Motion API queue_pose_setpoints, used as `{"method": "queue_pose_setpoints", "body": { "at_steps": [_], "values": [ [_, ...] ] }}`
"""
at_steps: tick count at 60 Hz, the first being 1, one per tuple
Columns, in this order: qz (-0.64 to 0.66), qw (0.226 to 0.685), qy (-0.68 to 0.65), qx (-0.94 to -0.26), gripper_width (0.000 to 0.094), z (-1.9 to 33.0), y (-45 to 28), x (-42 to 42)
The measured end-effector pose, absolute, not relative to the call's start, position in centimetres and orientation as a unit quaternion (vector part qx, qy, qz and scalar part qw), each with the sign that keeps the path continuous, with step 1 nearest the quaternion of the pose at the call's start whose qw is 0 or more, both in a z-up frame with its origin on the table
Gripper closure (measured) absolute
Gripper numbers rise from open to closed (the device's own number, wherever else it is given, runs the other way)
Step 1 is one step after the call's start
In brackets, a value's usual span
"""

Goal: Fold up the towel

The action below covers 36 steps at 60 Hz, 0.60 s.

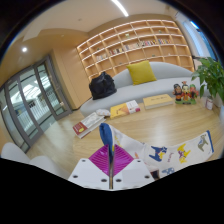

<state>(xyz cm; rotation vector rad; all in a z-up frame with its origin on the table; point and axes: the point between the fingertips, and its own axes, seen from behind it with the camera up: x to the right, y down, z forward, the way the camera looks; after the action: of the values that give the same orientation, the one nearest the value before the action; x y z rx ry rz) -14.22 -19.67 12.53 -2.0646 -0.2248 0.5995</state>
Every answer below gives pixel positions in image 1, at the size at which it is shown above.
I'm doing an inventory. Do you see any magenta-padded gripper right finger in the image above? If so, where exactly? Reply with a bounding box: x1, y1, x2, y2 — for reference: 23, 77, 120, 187
112, 143, 156, 191

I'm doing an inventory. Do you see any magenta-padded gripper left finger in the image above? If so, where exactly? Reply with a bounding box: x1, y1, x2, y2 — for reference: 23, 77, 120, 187
68, 143, 111, 191

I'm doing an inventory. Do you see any white towel with animal prints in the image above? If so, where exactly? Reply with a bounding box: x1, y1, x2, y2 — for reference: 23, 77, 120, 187
98, 122, 215, 181

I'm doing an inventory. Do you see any white chair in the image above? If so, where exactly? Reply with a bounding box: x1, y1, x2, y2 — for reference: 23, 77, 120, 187
0, 142, 32, 164
29, 155, 72, 180

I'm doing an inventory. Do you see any red and white book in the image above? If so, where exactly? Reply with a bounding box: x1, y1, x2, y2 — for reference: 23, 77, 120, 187
72, 111, 107, 139

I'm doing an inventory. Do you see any small yellow book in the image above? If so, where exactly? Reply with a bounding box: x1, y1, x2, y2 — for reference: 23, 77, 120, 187
109, 102, 130, 120

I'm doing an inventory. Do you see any large flat yellow book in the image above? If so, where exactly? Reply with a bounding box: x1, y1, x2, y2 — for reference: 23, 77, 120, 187
142, 93, 174, 110

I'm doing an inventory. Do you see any light grey sofa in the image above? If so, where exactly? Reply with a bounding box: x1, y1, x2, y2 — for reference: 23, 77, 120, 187
79, 61, 204, 118

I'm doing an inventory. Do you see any black bag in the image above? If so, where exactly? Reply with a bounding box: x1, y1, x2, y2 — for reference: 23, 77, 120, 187
88, 71, 118, 101

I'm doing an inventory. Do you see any colourful figurine group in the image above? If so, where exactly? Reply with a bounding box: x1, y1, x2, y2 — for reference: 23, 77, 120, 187
172, 80, 200, 106

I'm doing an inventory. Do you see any yellow cushion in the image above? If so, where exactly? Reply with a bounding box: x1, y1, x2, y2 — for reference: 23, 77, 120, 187
125, 59, 158, 86

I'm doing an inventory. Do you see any white cup with red label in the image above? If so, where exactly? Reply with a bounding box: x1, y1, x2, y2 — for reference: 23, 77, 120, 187
204, 96, 214, 111

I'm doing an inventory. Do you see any green potted plant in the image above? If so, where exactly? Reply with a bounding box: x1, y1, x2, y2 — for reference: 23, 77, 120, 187
190, 56, 224, 105

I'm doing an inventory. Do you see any window with curtain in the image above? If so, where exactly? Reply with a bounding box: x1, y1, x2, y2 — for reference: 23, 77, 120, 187
181, 19, 218, 62

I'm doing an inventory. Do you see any long ceiling light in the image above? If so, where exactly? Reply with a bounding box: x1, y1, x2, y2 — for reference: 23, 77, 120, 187
111, 0, 130, 18

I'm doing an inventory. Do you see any glass door with grey frame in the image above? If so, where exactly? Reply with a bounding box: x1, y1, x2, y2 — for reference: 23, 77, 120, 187
0, 54, 73, 154

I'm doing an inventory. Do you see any wooden wall shelf unit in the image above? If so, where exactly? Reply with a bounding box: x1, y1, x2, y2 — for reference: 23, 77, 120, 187
76, 19, 195, 81

